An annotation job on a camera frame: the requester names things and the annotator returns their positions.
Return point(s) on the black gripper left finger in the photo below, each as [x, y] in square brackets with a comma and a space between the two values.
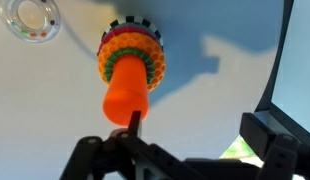
[128, 156]

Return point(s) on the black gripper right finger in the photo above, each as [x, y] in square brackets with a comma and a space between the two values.
[278, 146]

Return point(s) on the orange stacking toy post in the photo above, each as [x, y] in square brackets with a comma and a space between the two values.
[126, 96]

